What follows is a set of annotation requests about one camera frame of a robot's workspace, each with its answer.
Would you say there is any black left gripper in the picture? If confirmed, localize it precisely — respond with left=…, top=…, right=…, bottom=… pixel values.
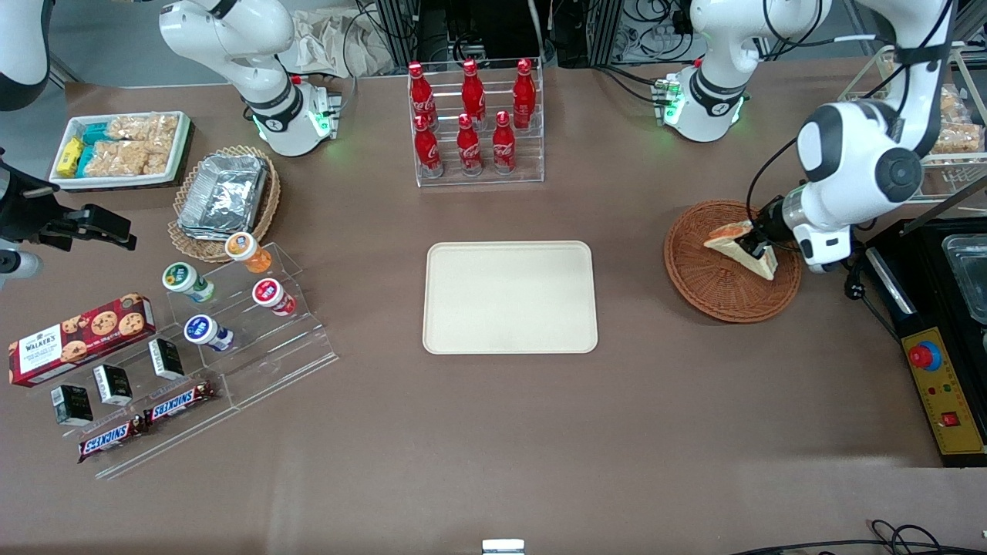
left=737, top=193, right=797, bottom=260

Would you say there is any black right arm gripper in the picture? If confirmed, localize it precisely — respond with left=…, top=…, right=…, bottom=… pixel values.
left=0, top=158, right=138, bottom=251

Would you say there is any triangular sandwich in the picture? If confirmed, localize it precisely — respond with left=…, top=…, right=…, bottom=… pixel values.
left=703, top=221, right=778, bottom=281

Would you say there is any round brown wicker basket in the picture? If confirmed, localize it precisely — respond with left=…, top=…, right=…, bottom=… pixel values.
left=664, top=200, right=803, bottom=323

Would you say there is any oval light wicker basket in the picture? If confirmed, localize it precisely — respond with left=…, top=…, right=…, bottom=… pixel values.
left=168, top=145, right=281, bottom=264

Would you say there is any cream rectangular tray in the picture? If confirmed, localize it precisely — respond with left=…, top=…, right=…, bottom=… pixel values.
left=423, top=241, right=598, bottom=355

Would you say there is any clear rice cracker pack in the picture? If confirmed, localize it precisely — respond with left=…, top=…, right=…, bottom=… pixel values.
left=89, top=141, right=174, bottom=177
left=106, top=114, right=180, bottom=143

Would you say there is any green lid yogurt cup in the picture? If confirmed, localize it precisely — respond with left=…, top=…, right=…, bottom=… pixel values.
left=162, top=262, right=216, bottom=303

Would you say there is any white snack bin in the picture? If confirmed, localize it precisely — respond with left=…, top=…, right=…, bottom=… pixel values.
left=49, top=110, right=192, bottom=191

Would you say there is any red Walkers cookie box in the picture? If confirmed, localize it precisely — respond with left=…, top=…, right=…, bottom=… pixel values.
left=8, top=293, right=156, bottom=388

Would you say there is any stack of foil containers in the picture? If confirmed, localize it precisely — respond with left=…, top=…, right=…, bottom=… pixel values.
left=177, top=153, right=269, bottom=240

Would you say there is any silver sealer bar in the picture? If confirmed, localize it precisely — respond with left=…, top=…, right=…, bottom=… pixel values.
left=867, top=245, right=918, bottom=317

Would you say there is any orange lid yogurt cup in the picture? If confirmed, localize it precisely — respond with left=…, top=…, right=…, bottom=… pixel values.
left=224, top=231, right=273, bottom=274

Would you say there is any blue lid yogurt cup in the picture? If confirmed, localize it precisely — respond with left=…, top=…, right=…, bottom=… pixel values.
left=184, top=314, right=234, bottom=352

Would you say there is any small black box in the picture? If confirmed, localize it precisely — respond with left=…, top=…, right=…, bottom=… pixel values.
left=93, top=364, right=133, bottom=407
left=148, top=338, right=186, bottom=381
left=51, top=384, right=94, bottom=427

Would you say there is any red lid yogurt cup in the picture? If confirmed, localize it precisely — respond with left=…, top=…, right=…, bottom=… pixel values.
left=252, top=278, right=297, bottom=317

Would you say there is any Snickers chocolate bar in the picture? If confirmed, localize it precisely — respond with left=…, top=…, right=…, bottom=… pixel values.
left=77, top=416, right=147, bottom=464
left=143, top=380, right=217, bottom=426

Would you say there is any red round knob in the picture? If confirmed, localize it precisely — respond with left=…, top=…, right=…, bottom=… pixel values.
left=908, top=339, right=943, bottom=372

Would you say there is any clear container in machine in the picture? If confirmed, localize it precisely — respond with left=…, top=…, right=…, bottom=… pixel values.
left=941, top=234, right=987, bottom=325

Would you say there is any clear acrylic stepped stand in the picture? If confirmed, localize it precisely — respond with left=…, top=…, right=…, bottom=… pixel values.
left=166, top=243, right=339, bottom=409
left=23, top=339, right=240, bottom=480

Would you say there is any bagged snack pack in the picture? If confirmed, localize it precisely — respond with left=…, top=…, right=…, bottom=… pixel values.
left=937, top=85, right=974, bottom=124
left=929, top=122, right=984, bottom=155

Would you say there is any clear acrylic bottle rack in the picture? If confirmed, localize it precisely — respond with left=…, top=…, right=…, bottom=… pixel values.
left=407, top=58, right=545, bottom=188

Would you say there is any red cola bottle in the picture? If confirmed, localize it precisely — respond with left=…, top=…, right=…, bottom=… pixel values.
left=492, top=111, right=517, bottom=175
left=408, top=62, right=438, bottom=128
left=461, top=59, right=487, bottom=124
left=456, top=113, right=483, bottom=177
left=513, top=59, right=537, bottom=130
left=414, top=114, right=444, bottom=180

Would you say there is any crumpled white plastic bag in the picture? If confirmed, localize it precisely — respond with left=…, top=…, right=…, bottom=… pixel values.
left=289, top=6, right=394, bottom=78

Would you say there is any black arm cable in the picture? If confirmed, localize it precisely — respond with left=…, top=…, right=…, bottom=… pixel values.
left=744, top=137, right=803, bottom=224

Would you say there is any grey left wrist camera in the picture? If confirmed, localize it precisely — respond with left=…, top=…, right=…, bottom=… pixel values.
left=794, top=222, right=853, bottom=274

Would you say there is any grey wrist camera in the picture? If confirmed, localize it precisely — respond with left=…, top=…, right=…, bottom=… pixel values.
left=794, top=222, right=853, bottom=274
left=0, top=251, right=43, bottom=290

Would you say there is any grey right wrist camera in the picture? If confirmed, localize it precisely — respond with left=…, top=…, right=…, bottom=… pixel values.
left=0, top=251, right=43, bottom=290

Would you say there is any black power cable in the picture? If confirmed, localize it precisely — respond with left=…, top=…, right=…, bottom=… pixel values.
left=844, top=254, right=903, bottom=340

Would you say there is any white wire rack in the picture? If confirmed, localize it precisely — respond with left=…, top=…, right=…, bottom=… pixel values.
left=839, top=42, right=987, bottom=203

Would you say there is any black floor cable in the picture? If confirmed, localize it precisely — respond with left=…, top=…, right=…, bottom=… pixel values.
left=729, top=520, right=987, bottom=555

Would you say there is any aluminium frame post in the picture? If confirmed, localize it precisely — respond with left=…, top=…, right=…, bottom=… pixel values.
left=376, top=0, right=421, bottom=66

